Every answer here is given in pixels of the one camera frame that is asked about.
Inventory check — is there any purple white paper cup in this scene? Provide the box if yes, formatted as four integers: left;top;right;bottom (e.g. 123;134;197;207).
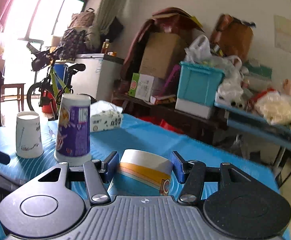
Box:
54;94;91;166

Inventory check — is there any blue white orange paper cup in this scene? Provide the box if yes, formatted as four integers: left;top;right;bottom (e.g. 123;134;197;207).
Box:
108;149;173;198

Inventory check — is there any white paper cup with drawing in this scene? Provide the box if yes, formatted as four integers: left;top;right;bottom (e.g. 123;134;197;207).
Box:
15;111;44;159

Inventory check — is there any dark wooden low table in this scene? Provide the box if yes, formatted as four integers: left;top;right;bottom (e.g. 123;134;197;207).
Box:
112;93;227;145

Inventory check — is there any white tissue pack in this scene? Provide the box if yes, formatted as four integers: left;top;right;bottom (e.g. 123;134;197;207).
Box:
90;100;123;133

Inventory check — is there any white plastic box under bin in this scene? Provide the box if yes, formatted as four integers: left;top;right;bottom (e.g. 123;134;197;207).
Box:
175;98;214;119

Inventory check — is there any wooden stool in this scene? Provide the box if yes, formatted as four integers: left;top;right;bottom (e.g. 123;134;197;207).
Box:
1;83;25;112

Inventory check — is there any magenta book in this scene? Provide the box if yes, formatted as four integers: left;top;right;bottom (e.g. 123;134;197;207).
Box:
163;64;181;95

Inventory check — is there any teal plastic storage bin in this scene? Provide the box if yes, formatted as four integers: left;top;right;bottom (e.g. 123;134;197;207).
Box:
177;61;225;107

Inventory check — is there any green black bicycle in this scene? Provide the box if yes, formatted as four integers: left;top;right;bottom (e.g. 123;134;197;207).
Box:
26;43;86;121

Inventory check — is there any blue tilted desk top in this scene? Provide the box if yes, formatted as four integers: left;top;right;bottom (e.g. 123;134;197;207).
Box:
214;101;291;151

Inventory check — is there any white green cardboard box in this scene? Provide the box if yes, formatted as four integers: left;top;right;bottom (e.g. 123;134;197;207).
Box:
128;73;165;102

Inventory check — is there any white chest freezer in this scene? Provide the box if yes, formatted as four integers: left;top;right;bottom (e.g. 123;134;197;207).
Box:
71;54;124;102

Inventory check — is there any yellowish plastic bag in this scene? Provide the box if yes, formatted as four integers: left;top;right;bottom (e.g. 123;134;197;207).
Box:
254;92;291;125

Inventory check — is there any white plastic bag on bin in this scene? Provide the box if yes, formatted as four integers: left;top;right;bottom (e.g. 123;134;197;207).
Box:
184;35;242;72

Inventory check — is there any orange drink bottle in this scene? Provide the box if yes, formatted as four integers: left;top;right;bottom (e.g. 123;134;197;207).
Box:
101;39;110;54

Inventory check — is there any large brown cardboard box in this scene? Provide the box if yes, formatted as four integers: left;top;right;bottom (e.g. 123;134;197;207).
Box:
139;33;188;79

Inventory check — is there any patterned dark backpack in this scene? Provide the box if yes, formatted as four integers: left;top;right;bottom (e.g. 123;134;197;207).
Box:
59;28;86;61

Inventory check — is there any orange brown paper bag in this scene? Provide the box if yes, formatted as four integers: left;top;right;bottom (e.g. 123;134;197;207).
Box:
209;14;256;63

